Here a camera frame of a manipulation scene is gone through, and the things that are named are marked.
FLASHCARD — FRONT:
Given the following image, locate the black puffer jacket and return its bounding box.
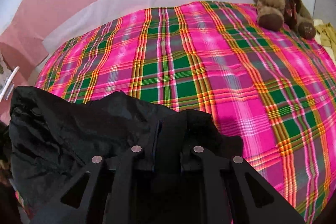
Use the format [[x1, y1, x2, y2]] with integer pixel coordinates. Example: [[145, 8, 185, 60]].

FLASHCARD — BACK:
[[9, 86, 243, 214]]

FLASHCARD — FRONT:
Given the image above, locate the pink plaid bed cover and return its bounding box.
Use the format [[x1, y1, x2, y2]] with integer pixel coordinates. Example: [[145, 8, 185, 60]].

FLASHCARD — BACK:
[[35, 1, 335, 223]]

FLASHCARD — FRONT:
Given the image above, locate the white patterned storage box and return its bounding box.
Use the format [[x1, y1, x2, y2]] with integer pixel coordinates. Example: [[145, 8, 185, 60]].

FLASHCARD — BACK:
[[0, 54, 20, 102]]

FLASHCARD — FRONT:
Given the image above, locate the yellow cloth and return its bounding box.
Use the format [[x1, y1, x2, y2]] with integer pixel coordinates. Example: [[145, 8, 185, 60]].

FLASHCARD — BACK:
[[314, 19, 335, 63]]

